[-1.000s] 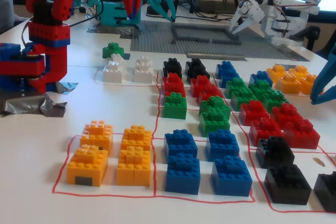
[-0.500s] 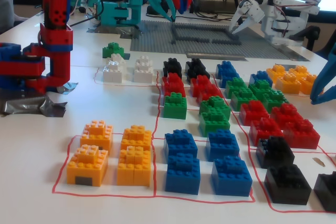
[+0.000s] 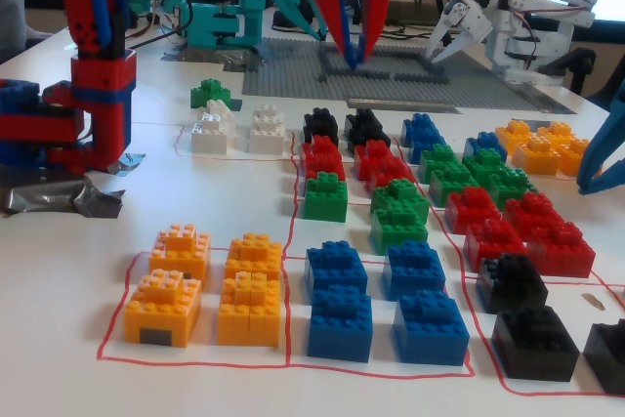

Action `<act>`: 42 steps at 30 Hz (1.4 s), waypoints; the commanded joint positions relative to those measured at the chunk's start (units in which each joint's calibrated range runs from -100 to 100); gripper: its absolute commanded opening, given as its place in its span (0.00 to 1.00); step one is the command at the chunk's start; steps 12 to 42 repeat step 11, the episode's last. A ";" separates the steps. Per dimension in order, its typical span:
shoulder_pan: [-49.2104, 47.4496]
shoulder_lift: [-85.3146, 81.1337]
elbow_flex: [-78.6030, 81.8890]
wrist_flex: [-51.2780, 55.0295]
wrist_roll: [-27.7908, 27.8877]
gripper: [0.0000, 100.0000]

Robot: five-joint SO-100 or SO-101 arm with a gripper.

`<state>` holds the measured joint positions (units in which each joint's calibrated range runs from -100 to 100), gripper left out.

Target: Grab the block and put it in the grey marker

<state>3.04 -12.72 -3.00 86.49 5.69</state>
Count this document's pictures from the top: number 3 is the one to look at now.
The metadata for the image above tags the red lego block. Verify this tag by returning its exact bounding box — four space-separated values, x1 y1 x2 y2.
300 135 343 159
301 150 347 183
443 186 503 235
502 190 567 237
354 139 399 164
525 221 597 279
365 155 419 191
462 218 529 274

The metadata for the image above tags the crumpled silver duct tape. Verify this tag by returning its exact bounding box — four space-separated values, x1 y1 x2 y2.
162 43 265 74
0 151 147 219

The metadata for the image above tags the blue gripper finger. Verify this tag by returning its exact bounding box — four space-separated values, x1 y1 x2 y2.
590 146 625 188
577 89 625 193

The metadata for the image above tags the grey studded baseplate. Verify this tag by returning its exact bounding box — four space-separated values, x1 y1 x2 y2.
242 37 570 113

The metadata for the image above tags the white lego block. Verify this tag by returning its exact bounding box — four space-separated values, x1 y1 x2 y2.
252 104 285 123
248 116 287 155
204 99 236 123
190 113 230 154

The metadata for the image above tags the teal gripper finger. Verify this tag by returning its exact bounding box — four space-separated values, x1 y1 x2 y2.
271 0 327 42

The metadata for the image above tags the black chair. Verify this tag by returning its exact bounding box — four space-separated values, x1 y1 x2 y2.
549 47 625 99

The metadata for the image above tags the dark grey brick frame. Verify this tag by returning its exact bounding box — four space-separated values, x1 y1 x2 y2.
316 43 450 85

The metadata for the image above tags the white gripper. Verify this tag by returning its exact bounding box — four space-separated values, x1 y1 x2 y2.
299 0 494 70

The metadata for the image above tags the green lego block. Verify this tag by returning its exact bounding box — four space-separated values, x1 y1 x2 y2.
485 166 538 208
369 177 431 223
303 171 350 222
461 146 509 179
428 165 482 208
189 78 232 108
417 143 463 184
369 206 430 256

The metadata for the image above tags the yellow lego block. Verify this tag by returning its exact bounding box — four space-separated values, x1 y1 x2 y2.
123 269 203 349
217 271 283 349
494 118 533 149
148 223 214 291
224 232 284 286
510 136 562 176
536 121 575 143
554 136 592 178

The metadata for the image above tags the light grey garment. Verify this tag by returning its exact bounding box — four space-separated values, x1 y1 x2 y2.
0 0 28 65

